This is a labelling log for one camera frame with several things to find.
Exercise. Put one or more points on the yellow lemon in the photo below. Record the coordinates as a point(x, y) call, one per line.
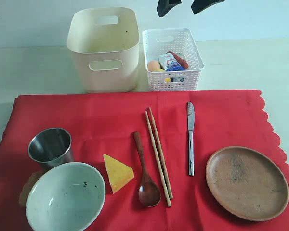
point(159, 70)

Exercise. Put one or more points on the steel cup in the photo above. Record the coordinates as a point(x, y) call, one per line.
point(51, 147)

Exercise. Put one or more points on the white perforated plastic basket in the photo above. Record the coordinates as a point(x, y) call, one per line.
point(180, 41)

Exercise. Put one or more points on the silver table knife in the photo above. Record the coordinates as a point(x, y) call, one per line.
point(191, 123)

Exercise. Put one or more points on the red sausage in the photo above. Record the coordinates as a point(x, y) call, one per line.
point(180, 60)

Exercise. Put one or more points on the wooden chopstick right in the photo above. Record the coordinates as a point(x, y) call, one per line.
point(168, 184)

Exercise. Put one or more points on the wooden chopstick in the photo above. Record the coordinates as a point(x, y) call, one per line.
point(168, 184)
point(158, 161)

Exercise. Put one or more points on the red tablecloth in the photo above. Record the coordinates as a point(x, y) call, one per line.
point(103, 124)

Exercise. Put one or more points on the yellow cheese wedge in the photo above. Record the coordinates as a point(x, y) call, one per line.
point(119, 174)

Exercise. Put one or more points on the bread piece behind bowl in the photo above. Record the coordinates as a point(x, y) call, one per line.
point(28, 186)

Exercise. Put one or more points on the wooden chopstick left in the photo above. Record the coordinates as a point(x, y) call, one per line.
point(158, 161)

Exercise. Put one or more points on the brown wooden plate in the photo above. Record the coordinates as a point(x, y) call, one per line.
point(247, 183)

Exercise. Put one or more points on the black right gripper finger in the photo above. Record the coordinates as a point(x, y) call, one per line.
point(200, 5)
point(164, 6)

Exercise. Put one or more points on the white ceramic bowl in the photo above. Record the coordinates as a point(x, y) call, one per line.
point(68, 197)

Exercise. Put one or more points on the dark wooden spoon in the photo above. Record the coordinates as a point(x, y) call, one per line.
point(149, 193)

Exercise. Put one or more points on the brown egg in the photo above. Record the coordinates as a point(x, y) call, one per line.
point(153, 65)

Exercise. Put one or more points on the cream plastic bin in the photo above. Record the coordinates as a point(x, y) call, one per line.
point(105, 48)

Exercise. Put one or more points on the blue white milk carton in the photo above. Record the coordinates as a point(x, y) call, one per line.
point(169, 63)

